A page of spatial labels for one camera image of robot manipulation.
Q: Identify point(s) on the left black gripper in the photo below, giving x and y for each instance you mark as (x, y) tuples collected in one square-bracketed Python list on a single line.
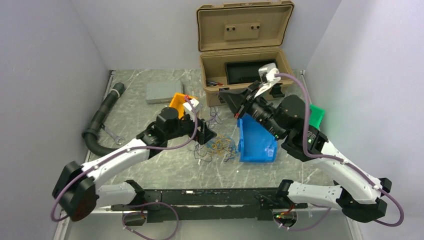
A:
[(201, 129)]

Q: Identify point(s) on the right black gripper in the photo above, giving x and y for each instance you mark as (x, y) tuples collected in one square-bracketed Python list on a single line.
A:
[(244, 103)]

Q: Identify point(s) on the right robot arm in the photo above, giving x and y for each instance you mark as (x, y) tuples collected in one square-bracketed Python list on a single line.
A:
[(357, 194)]

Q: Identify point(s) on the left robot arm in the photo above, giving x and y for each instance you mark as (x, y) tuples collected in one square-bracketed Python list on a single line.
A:
[(81, 188)]

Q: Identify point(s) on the black toolbox tray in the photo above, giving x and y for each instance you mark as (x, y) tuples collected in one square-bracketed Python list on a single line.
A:
[(242, 72)]

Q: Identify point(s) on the orange plastic bin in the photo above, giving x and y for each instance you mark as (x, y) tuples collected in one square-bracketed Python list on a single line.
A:
[(177, 103)]

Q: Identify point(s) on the blue plastic bin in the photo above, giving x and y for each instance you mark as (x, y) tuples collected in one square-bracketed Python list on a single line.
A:
[(255, 144)]

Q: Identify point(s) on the grey plastic case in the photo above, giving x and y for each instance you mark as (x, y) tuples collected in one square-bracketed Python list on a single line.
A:
[(162, 92)]

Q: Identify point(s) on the tan plastic toolbox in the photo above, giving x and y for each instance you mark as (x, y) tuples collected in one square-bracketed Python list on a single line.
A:
[(235, 32)]

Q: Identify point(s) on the green plastic bin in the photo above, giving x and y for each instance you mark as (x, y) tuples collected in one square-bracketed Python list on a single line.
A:
[(316, 116)]

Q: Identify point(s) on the silver wrench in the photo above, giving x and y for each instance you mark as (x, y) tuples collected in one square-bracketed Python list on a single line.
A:
[(118, 140)]

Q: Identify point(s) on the red handled screwdriver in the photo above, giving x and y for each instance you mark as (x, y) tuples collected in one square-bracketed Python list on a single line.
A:
[(213, 83)]

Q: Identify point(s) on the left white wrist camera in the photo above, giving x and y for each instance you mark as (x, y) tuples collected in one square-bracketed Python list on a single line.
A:
[(193, 106)]

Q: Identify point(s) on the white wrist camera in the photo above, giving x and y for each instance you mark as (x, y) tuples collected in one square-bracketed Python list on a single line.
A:
[(193, 106), (267, 77)]

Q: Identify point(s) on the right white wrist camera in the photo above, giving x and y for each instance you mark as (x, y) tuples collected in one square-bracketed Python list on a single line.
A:
[(267, 77)]

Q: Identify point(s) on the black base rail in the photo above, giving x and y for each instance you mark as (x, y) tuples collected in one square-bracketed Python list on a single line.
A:
[(209, 204)]

